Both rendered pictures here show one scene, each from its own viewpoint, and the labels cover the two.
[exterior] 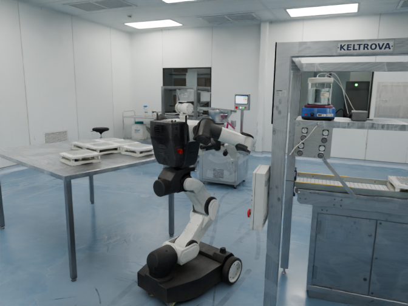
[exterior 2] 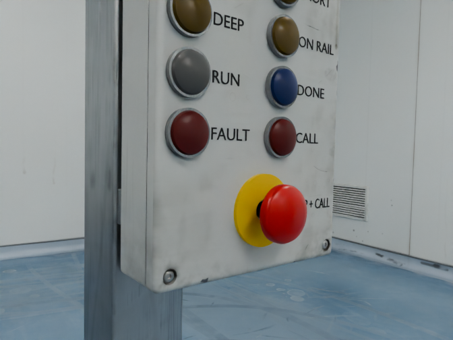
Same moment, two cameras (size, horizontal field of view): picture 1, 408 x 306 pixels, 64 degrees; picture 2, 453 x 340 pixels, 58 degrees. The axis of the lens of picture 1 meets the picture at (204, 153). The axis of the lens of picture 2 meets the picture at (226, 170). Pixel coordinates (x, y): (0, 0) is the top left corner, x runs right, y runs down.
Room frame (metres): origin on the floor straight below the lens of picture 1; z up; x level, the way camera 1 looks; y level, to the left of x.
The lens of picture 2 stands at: (1.67, -0.10, 0.90)
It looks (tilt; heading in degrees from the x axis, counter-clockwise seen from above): 3 degrees down; 212
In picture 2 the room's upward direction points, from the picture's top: 1 degrees clockwise
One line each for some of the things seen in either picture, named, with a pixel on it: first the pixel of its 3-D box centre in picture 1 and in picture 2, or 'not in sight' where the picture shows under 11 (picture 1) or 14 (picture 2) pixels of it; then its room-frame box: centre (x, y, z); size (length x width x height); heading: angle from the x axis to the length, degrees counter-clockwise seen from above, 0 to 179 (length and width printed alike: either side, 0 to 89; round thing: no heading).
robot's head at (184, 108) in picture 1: (184, 109); not in sight; (2.18, 0.14, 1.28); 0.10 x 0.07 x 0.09; 50
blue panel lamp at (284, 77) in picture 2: not in sight; (284, 87); (1.40, -0.22, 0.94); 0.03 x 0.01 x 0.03; 161
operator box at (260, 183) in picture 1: (261, 197); (237, 93); (1.40, -0.26, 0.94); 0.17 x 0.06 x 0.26; 161
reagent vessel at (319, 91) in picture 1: (319, 90); not in sight; (2.11, -0.73, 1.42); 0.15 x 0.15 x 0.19
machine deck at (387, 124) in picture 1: (346, 122); not in sight; (2.09, -0.92, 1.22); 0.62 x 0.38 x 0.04; 71
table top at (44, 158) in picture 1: (81, 153); not in sight; (3.05, 1.18, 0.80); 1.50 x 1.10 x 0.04; 50
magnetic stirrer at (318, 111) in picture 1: (317, 112); not in sight; (2.10, -0.73, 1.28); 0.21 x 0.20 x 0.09; 161
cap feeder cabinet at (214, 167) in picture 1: (224, 159); not in sight; (4.95, -0.32, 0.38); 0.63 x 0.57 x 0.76; 66
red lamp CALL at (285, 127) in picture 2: not in sight; (282, 137); (1.40, -0.22, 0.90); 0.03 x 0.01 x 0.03; 161
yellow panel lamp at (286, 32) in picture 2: not in sight; (285, 36); (1.40, -0.22, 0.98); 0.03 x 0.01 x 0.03; 161
